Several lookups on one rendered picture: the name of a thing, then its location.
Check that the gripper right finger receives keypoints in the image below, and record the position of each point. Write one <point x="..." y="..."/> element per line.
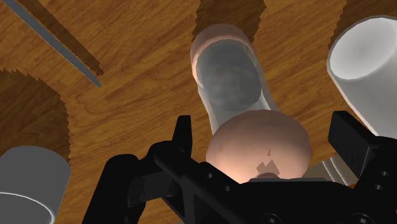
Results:
<point x="353" y="139"/>

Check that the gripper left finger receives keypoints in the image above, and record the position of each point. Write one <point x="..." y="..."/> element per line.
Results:
<point x="173" y="186"/>

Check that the white cup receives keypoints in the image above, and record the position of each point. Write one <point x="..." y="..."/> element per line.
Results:
<point x="366" y="56"/>

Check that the grey cup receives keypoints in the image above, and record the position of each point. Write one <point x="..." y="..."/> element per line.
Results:
<point x="34" y="170"/>

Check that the thin grey rod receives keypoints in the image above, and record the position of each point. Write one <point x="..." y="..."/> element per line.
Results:
<point x="52" y="41"/>

